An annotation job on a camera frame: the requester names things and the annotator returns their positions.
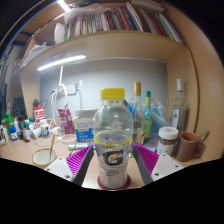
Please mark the green bottle with green cap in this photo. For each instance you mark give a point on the green bottle with green cap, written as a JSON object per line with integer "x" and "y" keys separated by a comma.
{"x": 147, "y": 120}

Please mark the cream ceramic cup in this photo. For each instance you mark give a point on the cream ceramic cup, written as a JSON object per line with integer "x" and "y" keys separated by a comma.
{"x": 40, "y": 159}

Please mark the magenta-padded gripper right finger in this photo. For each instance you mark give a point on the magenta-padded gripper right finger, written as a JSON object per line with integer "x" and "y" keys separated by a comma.
{"x": 148, "y": 159}

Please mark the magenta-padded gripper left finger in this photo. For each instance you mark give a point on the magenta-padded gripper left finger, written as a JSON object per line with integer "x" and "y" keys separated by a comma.
{"x": 78, "y": 160}

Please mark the red and white canister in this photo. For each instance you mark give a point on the red and white canister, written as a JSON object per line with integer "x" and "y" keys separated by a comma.
{"x": 39, "y": 114}

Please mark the white pill bottle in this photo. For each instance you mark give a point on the white pill bottle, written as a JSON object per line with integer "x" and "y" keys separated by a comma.
{"x": 44, "y": 129}

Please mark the spoon in cream cup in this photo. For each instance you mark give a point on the spoon in cream cup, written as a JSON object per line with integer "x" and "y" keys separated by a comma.
{"x": 52, "y": 146}

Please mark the clear yellow-capped drink bottle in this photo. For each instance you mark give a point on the clear yellow-capped drink bottle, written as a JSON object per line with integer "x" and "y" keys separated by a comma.
{"x": 112, "y": 133}

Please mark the tall clear glass bottle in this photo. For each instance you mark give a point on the tall clear glass bottle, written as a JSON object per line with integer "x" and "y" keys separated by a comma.
{"x": 180, "y": 110}

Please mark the magenta packet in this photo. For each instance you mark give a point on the magenta packet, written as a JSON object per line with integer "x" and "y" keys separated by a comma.
{"x": 66, "y": 121}

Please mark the white LED light bar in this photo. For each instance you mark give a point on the white LED light bar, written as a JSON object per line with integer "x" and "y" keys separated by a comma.
{"x": 63, "y": 5}
{"x": 61, "y": 62}

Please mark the white wall power outlet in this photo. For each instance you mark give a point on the white wall power outlet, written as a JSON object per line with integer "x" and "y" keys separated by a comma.
{"x": 69, "y": 90}

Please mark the brown jar with white lid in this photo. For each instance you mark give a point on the brown jar with white lid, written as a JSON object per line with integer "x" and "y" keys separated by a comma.
{"x": 167, "y": 141}

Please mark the wooden shelf unit with books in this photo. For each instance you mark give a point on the wooden shelf unit with books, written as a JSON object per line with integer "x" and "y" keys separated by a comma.
{"x": 110, "y": 43}

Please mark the small white and blue bottle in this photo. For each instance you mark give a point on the small white and blue bottle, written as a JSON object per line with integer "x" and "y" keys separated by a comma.
{"x": 13, "y": 134}

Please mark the white and blue carton box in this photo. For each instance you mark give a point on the white and blue carton box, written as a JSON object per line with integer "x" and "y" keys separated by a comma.
{"x": 83, "y": 128}

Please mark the brown mug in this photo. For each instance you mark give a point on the brown mug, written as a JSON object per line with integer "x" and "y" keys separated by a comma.
{"x": 186, "y": 146}

